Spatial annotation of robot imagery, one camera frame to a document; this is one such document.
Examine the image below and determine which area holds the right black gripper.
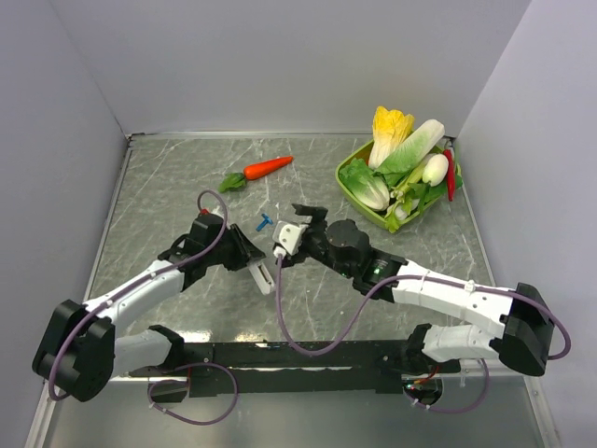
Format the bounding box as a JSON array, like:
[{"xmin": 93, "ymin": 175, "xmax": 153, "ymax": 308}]
[{"xmin": 276, "ymin": 202, "xmax": 356, "ymax": 278}]

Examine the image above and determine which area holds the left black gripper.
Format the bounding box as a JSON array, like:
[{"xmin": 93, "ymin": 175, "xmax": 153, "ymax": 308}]
[{"xmin": 204, "ymin": 223, "xmax": 265, "ymax": 271}]

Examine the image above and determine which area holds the white remote control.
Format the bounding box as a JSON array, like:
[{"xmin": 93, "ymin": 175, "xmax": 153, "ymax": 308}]
[{"xmin": 248, "ymin": 261, "xmax": 276, "ymax": 295}]

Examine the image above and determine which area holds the blue battery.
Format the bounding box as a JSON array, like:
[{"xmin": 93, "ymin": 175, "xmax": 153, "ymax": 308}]
[{"xmin": 256, "ymin": 213, "xmax": 273, "ymax": 232}]

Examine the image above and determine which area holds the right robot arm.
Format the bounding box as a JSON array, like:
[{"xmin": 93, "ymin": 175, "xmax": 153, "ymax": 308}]
[{"xmin": 273, "ymin": 204, "xmax": 556, "ymax": 377}]

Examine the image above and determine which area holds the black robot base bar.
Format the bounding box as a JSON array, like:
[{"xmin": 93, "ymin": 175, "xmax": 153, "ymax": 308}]
[{"xmin": 130, "ymin": 340, "xmax": 461, "ymax": 398}]

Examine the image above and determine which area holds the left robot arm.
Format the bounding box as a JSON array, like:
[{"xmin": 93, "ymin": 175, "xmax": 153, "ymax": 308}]
[{"xmin": 32, "ymin": 211, "xmax": 275, "ymax": 402}]

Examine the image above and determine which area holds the green leafy cabbage toy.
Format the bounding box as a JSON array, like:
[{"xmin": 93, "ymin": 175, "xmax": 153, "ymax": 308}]
[{"xmin": 339, "ymin": 159, "xmax": 390, "ymax": 212}]

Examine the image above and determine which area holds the orange toy carrot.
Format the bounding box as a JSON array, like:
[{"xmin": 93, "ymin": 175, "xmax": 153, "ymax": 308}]
[{"xmin": 218, "ymin": 156, "xmax": 294, "ymax": 192}]

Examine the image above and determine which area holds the green plastic basket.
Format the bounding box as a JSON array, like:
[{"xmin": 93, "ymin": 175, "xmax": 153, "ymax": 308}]
[{"xmin": 335, "ymin": 141, "xmax": 464, "ymax": 233}]

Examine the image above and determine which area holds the green celery stalk toy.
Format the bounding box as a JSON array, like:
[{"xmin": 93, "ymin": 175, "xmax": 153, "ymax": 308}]
[{"xmin": 384, "ymin": 156, "xmax": 431, "ymax": 233}]

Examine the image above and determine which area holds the yellow napa cabbage toy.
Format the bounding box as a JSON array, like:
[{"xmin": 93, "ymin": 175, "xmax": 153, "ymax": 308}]
[{"xmin": 368, "ymin": 105, "xmax": 415, "ymax": 170}]

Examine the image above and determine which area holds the green romaine lettuce toy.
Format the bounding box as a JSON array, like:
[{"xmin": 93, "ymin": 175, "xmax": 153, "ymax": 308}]
[{"xmin": 375, "ymin": 119, "xmax": 445, "ymax": 175}]

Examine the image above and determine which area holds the white radish toy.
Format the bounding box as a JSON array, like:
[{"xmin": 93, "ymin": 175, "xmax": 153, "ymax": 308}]
[{"xmin": 422, "ymin": 154, "xmax": 450, "ymax": 187}]

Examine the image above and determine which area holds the red chili pepper toy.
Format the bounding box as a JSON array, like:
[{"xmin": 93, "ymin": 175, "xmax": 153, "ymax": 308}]
[{"xmin": 443, "ymin": 148, "xmax": 456, "ymax": 202}]

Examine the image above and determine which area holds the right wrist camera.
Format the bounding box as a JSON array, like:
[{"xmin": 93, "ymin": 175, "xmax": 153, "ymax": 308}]
[{"xmin": 272, "ymin": 221, "xmax": 309, "ymax": 258}]

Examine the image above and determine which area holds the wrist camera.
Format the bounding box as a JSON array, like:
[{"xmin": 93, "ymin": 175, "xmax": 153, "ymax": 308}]
[
  {"xmin": 272, "ymin": 221, "xmax": 309, "ymax": 258},
  {"xmin": 197, "ymin": 209, "xmax": 224, "ymax": 226}
]

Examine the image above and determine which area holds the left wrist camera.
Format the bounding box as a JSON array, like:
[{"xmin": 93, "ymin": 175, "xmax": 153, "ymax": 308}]
[{"xmin": 197, "ymin": 209, "xmax": 224, "ymax": 226}]

